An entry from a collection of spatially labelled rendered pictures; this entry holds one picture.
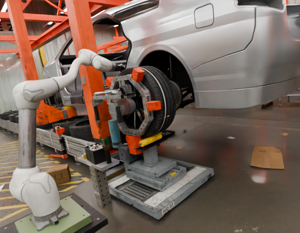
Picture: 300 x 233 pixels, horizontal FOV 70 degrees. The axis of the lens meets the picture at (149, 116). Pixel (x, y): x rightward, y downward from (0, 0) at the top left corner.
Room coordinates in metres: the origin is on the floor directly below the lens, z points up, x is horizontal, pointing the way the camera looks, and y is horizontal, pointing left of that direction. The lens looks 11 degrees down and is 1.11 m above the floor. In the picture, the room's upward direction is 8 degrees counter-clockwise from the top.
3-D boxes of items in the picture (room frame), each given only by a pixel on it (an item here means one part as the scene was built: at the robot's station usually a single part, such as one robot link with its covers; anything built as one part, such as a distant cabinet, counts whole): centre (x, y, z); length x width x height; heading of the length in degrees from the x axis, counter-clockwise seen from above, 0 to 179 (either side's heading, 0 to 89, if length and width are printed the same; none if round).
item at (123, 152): (2.29, 0.19, 0.26); 0.42 x 0.18 x 0.35; 133
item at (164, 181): (2.02, 0.03, 0.13); 0.50 x 0.36 x 0.10; 43
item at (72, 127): (3.34, 0.93, 0.39); 0.66 x 0.66 x 0.24
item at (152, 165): (2.05, 0.05, 0.32); 0.40 x 0.30 x 0.28; 43
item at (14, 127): (7.64, 4.90, 0.20); 6.82 x 0.86 x 0.39; 43
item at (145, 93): (1.93, 0.17, 0.85); 0.54 x 0.07 x 0.54; 43
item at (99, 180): (1.81, 0.53, 0.21); 0.10 x 0.10 x 0.42; 43
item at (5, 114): (7.47, 4.74, 0.39); 0.66 x 0.66 x 0.24
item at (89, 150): (1.76, 0.49, 0.51); 0.20 x 0.14 x 0.13; 34
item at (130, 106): (1.89, 0.23, 0.85); 0.21 x 0.14 x 0.14; 133
